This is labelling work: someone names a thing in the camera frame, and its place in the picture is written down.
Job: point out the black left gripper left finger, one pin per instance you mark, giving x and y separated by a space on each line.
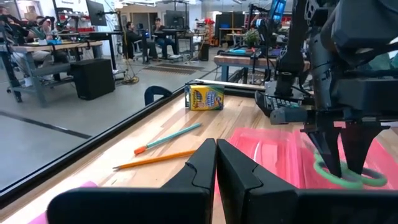
186 199

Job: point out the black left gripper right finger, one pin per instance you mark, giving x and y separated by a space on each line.
267 202

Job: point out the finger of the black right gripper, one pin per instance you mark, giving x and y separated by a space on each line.
357 146
328 146

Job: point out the transparent pink pencil case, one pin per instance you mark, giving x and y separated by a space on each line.
273 155

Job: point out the orange pencil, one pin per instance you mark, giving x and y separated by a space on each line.
155 160

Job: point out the red marker pen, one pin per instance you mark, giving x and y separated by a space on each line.
174 135

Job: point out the yellow crayon box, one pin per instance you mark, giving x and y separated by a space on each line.
205 97

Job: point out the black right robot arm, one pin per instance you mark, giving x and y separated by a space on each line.
295 37

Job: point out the black keyboard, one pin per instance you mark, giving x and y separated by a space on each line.
280 105

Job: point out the dark blue clamp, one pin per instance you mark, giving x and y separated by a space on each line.
155 91

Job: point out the wooden table with blue legs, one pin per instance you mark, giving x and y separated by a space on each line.
239 60

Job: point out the green potted plant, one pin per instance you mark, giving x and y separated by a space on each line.
251 38

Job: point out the black floor mat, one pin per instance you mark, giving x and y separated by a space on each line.
174 69

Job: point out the black box on floor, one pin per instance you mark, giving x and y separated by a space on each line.
93 77

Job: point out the person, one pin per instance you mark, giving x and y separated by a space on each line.
18 34
133 39
161 35

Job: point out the wooden workbench with grey legs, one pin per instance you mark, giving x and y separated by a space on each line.
56 46

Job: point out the black computer monitor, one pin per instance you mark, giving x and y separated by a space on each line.
95 12

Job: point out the black table edge rail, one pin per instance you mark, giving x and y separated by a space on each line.
124 124

